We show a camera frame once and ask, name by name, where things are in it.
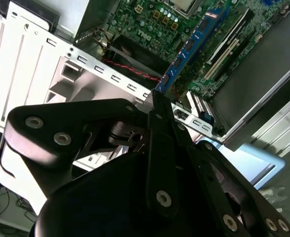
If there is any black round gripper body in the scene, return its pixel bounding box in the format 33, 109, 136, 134
33, 152, 224, 237

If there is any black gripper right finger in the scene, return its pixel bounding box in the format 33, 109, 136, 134
160, 93, 290, 237

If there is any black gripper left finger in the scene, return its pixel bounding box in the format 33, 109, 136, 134
2, 89, 180, 219

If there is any blue RAM stick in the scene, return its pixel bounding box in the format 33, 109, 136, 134
155, 7, 229, 94

